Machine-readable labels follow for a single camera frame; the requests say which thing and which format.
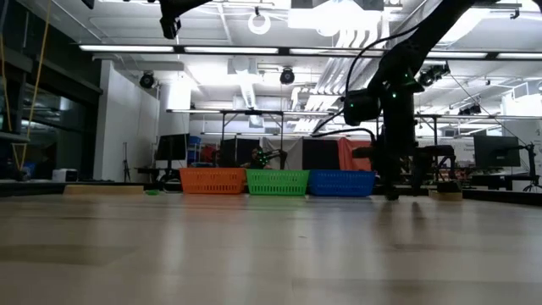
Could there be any black ceiling spotlight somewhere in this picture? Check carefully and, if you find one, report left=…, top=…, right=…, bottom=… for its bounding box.
left=457, top=103, right=483, bottom=116
left=279, top=66, right=296, bottom=86
left=139, top=70, right=156, bottom=90

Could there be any small wooden block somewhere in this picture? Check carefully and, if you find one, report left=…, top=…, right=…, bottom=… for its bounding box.
left=428, top=190, right=463, bottom=202

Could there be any long wooden block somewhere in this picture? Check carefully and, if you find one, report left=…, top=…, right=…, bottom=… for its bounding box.
left=63, top=184, right=146, bottom=197

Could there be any yellow rope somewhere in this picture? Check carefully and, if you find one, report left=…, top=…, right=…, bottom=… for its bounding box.
left=0, top=0, right=53, bottom=171

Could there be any black tripod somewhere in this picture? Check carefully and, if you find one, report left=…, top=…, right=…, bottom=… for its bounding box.
left=121, top=141, right=132, bottom=183

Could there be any black panel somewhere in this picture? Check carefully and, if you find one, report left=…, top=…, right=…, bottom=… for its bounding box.
left=219, top=138, right=262, bottom=169
left=301, top=138, right=340, bottom=171

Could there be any gray cloth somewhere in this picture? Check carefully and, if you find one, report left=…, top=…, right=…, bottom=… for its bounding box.
left=259, top=136, right=304, bottom=170

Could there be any orange plastic basket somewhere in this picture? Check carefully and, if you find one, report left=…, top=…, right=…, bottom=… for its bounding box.
left=179, top=167, right=247, bottom=196

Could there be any black metal frame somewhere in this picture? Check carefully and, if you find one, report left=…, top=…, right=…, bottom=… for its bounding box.
left=417, top=113, right=440, bottom=147
left=218, top=109, right=285, bottom=169

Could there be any orange cloth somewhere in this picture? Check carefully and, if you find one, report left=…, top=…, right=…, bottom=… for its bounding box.
left=337, top=136, right=379, bottom=172

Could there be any black computer monitor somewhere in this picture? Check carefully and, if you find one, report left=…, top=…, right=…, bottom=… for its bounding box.
left=155, top=133, right=191, bottom=163
left=473, top=135, right=523, bottom=169

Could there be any blue bin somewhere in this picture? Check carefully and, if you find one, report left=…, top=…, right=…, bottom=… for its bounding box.
left=187, top=135, right=202, bottom=164

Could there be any green plastic basket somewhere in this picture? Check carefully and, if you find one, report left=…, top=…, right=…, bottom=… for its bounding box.
left=245, top=169, right=311, bottom=197

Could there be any seated person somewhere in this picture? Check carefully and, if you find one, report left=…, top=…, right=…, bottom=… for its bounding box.
left=241, top=146, right=273, bottom=170

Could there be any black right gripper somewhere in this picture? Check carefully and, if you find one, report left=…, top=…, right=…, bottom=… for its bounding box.
left=378, top=90, right=426, bottom=202

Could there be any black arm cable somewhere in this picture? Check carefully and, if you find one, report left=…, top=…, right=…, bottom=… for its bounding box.
left=311, top=108, right=379, bottom=143
left=343, top=23, right=423, bottom=97

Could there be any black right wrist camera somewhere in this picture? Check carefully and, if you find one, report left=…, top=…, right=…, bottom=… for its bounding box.
left=342, top=87, right=382, bottom=127

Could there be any black spotlight cluster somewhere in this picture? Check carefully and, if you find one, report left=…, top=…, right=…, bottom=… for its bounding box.
left=417, top=62, right=451, bottom=89

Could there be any white box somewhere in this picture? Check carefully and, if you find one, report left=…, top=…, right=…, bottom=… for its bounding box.
left=52, top=168, right=79, bottom=183

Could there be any blue plastic basket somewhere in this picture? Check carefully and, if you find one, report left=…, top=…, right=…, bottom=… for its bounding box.
left=307, top=169, right=377, bottom=197

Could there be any long ceiling light strip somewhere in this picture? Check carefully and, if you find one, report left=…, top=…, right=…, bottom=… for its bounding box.
left=78, top=43, right=542, bottom=61

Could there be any white ring lamp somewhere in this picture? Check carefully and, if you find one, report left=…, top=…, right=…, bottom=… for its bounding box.
left=247, top=11, right=272, bottom=36

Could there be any black monitor stand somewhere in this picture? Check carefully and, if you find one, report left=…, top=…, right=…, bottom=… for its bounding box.
left=506, top=142, right=542, bottom=192

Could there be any red object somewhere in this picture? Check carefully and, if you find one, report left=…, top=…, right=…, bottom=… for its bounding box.
left=200, top=144, right=218, bottom=164

